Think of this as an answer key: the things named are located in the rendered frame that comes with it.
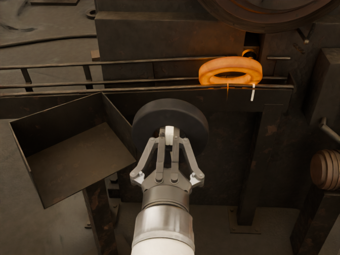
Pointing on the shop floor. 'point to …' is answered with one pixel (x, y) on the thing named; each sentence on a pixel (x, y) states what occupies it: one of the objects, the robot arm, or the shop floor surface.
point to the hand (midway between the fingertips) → (170, 127)
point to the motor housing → (319, 204)
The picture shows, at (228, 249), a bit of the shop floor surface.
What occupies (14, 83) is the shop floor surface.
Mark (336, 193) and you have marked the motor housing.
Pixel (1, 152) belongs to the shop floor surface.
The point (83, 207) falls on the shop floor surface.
